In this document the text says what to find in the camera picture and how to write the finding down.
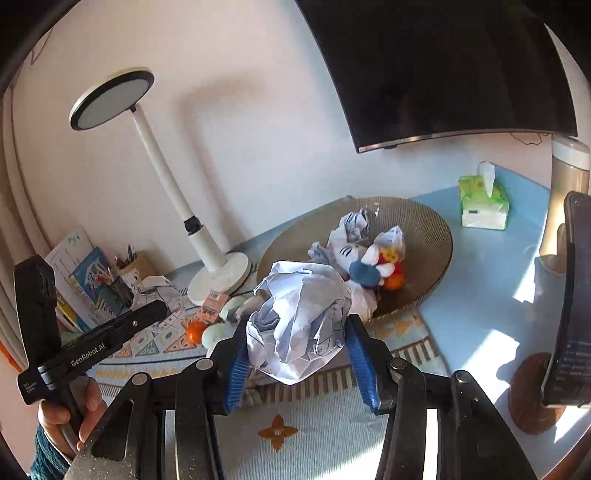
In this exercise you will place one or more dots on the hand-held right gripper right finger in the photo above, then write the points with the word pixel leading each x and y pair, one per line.
pixel 367 369

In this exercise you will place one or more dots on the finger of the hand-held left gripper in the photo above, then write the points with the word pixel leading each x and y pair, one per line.
pixel 143 314

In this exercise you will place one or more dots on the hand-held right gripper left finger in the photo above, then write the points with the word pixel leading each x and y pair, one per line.
pixel 235 369

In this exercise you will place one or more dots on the checked fabric bow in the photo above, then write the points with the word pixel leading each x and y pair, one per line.
pixel 254 392

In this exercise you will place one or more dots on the orange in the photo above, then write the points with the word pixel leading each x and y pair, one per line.
pixel 394 282
pixel 196 332

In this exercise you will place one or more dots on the red snack packet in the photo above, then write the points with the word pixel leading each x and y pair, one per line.
pixel 212 307

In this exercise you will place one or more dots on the large white paper ball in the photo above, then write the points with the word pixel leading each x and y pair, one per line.
pixel 300 323

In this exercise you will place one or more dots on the white and blue plush toy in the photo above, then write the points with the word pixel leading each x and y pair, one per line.
pixel 364 272

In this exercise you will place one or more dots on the red plush toy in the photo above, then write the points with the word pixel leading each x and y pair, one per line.
pixel 390 263

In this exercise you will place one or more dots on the brown ribbed bowl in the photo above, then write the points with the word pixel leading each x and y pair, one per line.
pixel 415 240

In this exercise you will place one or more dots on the person's left forearm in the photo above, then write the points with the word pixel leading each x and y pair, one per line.
pixel 46 457

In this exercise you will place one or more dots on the person's left hand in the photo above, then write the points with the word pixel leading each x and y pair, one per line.
pixel 53 417

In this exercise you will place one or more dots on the black mesh pen holder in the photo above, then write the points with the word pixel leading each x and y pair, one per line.
pixel 120 290

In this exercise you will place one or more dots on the beige pen holder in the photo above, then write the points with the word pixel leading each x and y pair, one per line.
pixel 138 272

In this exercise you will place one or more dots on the bundle of pens and pencils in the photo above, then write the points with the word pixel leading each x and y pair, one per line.
pixel 108 274

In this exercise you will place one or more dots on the bunch of dark pens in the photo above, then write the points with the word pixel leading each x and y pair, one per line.
pixel 127 254

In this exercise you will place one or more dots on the patterned blue orange mat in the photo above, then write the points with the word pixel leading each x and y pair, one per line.
pixel 323 415

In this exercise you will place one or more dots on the row of upright books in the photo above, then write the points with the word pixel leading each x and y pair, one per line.
pixel 81 277

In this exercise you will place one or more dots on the white desk lamp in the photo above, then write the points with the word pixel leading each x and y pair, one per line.
pixel 152 152

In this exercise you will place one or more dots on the wooden phone stand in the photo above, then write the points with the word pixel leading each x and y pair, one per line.
pixel 531 392

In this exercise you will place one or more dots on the green tissue box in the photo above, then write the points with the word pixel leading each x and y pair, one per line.
pixel 482 203

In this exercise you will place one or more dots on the black smartphone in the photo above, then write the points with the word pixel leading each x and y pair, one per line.
pixel 570 300

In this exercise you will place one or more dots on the beige cylinder with white lid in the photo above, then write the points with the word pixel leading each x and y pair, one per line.
pixel 565 198

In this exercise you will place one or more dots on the black monitor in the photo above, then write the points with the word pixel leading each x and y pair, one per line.
pixel 438 69

